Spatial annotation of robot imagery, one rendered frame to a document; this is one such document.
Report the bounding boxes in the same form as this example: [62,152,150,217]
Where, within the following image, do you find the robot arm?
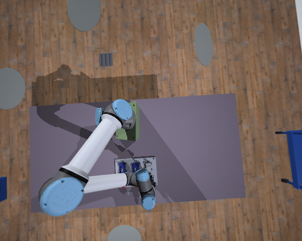
[38,99,156,216]

